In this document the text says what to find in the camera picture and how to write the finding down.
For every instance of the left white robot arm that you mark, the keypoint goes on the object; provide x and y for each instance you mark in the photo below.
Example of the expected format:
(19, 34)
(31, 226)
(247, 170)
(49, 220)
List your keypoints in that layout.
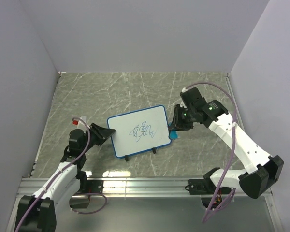
(38, 212)

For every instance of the left whiteboard black foot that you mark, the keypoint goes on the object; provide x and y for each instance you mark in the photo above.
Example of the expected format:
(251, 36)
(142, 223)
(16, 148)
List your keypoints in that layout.
(127, 159)

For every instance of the blue whiteboard eraser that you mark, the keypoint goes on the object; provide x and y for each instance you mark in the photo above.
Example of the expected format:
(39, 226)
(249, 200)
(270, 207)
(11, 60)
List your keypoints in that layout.
(173, 135)

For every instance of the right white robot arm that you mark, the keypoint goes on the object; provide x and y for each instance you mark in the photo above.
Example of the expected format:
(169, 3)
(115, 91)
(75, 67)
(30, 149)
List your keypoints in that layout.
(261, 170)

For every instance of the right aluminium side rail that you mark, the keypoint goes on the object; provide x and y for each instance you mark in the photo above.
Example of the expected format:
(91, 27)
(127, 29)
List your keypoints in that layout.
(239, 119)

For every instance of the aluminium front rail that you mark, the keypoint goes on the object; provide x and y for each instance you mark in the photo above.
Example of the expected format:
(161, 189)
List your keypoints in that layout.
(135, 187)

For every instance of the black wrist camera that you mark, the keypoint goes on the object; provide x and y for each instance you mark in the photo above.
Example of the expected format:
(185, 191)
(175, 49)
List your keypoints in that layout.
(77, 139)
(192, 98)

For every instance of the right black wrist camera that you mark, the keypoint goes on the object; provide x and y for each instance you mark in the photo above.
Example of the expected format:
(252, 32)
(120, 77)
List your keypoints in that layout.
(192, 98)

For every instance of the blue framed small whiteboard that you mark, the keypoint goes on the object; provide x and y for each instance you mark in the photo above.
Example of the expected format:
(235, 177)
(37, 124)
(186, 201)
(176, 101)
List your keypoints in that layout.
(139, 131)

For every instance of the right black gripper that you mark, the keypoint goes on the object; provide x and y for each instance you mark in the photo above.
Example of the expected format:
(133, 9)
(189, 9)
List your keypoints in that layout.
(177, 123)

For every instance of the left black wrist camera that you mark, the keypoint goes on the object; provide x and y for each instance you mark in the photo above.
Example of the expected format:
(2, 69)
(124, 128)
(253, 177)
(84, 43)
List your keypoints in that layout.
(77, 139)

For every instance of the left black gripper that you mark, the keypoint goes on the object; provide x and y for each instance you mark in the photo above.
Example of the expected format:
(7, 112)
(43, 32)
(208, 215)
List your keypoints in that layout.
(100, 133)

